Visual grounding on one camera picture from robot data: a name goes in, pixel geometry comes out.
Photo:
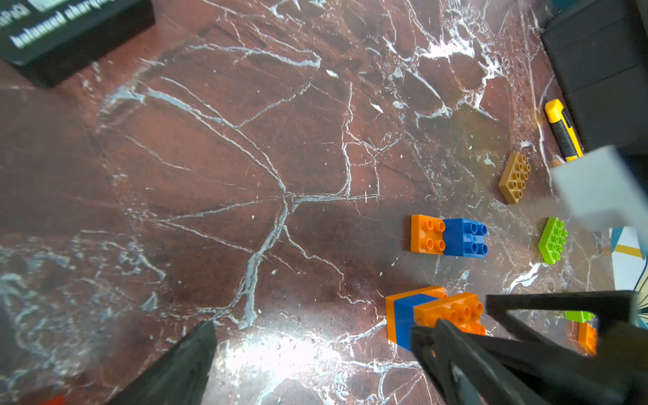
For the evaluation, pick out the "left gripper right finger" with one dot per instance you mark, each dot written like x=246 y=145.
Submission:
x=464 y=372

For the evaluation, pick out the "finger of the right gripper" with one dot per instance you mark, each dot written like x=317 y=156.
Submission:
x=542 y=350

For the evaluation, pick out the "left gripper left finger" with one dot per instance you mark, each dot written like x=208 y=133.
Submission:
x=180 y=376

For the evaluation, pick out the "orange 2x4 lego brick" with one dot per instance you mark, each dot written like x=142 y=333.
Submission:
x=435 y=291
x=464 y=311
x=427 y=235

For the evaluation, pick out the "blue 2x2 lego brick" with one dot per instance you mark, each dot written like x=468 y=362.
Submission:
x=404 y=317
x=465 y=238

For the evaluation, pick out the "small green lego brick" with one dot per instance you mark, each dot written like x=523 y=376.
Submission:
x=580 y=317

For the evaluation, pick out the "red 2x2 lego brick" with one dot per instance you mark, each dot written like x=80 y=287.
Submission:
x=58 y=399

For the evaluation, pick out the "green 2x4 lego brick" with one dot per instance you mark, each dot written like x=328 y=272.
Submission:
x=553 y=240

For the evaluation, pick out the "tan 2x4 lego brick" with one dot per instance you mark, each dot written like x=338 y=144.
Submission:
x=514 y=178

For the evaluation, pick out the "yellow utility knife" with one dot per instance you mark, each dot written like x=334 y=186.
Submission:
x=563 y=128

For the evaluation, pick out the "yellow black toolbox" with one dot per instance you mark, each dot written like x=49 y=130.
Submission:
x=598 y=50

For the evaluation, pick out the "black charging board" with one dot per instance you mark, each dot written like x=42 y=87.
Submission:
x=48 y=41

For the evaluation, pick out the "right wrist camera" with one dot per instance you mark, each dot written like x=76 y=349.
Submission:
x=601 y=191

